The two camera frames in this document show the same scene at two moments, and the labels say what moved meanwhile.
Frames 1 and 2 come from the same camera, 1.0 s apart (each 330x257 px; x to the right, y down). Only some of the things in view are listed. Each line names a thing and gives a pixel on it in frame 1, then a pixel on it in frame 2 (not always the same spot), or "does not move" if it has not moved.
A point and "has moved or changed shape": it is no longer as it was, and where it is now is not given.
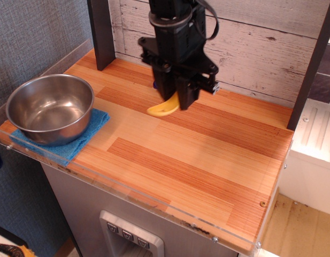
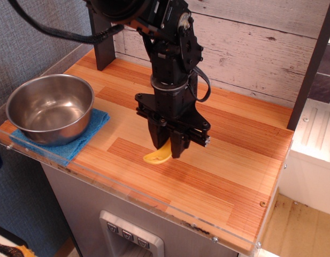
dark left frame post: (101, 31) does not move
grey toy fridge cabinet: (84, 199) does not move
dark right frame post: (313, 66) does not move
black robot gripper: (182, 49) to (173, 113)
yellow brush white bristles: (166, 107) has moved or changed shape
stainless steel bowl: (51, 110) does not move
